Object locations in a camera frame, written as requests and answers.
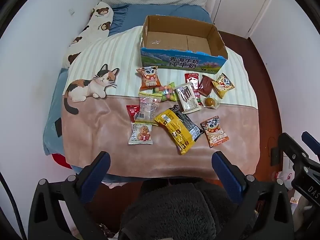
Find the orange cow snack packet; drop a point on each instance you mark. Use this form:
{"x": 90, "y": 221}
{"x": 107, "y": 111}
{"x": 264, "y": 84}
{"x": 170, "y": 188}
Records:
{"x": 149, "y": 78}
{"x": 215, "y": 132}

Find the dark red snack packet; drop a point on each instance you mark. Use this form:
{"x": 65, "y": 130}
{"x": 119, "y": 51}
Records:
{"x": 206, "y": 85}

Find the yellow cow snack packet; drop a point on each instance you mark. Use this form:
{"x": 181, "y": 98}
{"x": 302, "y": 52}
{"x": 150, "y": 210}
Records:
{"x": 223, "y": 85}

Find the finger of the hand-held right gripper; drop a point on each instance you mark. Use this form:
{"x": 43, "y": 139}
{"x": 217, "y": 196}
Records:
{"x": 311, "y": 142}
{"x": 293, "y": 150}

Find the white meat snack packet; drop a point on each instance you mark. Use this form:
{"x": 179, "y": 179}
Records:
{"x": 141, "y": 134}

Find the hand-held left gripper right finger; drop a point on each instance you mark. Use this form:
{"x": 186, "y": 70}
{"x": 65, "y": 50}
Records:
{"x": 226, "y": 175}

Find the cat print blanket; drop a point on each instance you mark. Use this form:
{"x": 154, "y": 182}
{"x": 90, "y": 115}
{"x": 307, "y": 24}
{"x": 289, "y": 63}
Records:
{"x": 105, "y": 130}

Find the red spicy strip packet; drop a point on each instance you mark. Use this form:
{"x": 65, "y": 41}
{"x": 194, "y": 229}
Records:
{"x": 192, "y": 77}

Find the plastic bottle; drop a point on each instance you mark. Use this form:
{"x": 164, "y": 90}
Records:
{"x": 282, "y": 177}

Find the bear print pillow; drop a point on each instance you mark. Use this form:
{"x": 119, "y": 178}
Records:
{"x": 98, "y": 22}

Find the white door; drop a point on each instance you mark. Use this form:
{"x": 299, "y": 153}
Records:
{"x": 240, "y": 5}

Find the colourful candy packet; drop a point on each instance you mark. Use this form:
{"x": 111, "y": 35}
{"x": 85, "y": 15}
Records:
{"x": 167, "y": 93}

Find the black wall socket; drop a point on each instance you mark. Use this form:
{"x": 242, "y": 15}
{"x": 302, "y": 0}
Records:
{"x": 275, "y": 155}

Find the red cloth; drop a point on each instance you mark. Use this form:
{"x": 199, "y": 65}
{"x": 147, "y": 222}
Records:
{"x": 60, "y": 160}

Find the braised egg packet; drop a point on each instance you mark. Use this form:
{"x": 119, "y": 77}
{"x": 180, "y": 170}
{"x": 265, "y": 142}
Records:
{"x": 210, "y": 102}

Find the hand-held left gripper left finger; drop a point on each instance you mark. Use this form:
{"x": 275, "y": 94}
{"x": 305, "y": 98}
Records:
{"x": 96, "y": 175}

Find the small red snack packet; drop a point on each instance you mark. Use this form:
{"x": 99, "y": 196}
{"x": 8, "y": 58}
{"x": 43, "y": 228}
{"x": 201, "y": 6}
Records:
{"x": 131, "y": 112}

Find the cardboard box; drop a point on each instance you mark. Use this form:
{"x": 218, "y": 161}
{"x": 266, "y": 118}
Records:
{"x": 175, "y": 40}

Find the black snack packet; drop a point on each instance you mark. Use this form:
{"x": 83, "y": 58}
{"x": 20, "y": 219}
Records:
{"x": 188, "y": 123}

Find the white chocolate stick packet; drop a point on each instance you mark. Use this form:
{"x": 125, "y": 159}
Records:
{"x": 187, "y": 97}

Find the dark fuzzy clothing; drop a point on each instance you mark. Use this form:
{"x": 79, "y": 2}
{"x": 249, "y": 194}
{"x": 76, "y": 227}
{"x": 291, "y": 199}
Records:
{"x": 170, "y": 212}

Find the flat black object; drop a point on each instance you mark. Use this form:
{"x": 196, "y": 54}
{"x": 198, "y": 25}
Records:
{"x": 58, "y": 127}

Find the clear green-edged bread packet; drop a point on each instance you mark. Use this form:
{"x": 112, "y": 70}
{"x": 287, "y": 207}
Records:
{"x": 149, "y": 106}

